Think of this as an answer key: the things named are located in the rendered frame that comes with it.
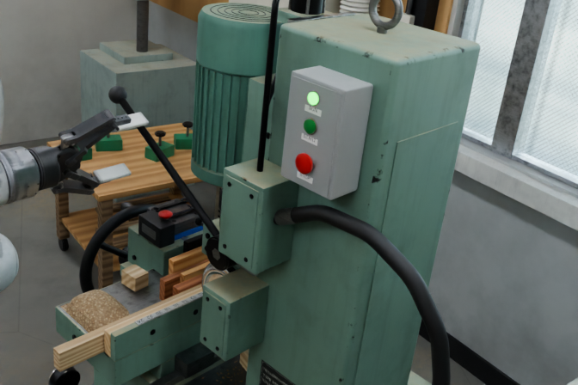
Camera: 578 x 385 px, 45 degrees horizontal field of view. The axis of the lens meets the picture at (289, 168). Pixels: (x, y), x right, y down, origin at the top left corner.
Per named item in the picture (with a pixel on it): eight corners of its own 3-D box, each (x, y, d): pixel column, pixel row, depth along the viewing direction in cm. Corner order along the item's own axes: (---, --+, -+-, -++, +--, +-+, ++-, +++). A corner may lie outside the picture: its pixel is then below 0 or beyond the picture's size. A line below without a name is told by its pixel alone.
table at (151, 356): (246, 226, 186) (248, 205, 183) (332, 277, 167) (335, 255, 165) (31, 308, 144) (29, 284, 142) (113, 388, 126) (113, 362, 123)
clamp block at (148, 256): (177, 241, 169) (179, 209, 165) (213, 266, 161) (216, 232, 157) (126, 261, 159) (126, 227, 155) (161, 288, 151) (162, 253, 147)
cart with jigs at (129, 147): (177, 218, 358) (182, 100, 332) (236, 272, 318) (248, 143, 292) (49, 247, 321) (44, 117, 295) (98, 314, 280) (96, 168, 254)
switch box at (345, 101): (307, 166, 106) (319, 64, 100) (358, 191, 100) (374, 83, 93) (278, 175, 102) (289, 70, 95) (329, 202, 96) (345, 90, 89)
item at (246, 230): (253, 236, 119) (261, 155, 113) (291, 259, 114) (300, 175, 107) (215, 252, 113) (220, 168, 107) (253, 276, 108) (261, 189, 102)
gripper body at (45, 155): (36, 202, 121) (84, 188, 128) (44, 168, 116) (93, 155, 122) (16, 172, 124) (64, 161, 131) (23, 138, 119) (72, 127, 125)
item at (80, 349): (292, 258, 162) (294, 242, 160) (298, 261, 161) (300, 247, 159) (53, 366, 121) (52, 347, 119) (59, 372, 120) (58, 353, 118)
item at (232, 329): (237, 321, 128) (242, 266, 123) (263, 341, 124) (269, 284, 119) (197, 342, 121) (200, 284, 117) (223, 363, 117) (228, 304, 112)
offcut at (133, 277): (135, 292, 143) (135, 278, 142) (121, 283, 146) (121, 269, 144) (148, 285, 146) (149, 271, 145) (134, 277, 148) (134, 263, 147)
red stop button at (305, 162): (298, 168, 99) (299, 149, 97) (313, 176, 97) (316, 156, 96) (292, 170, 98) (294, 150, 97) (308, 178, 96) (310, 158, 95)
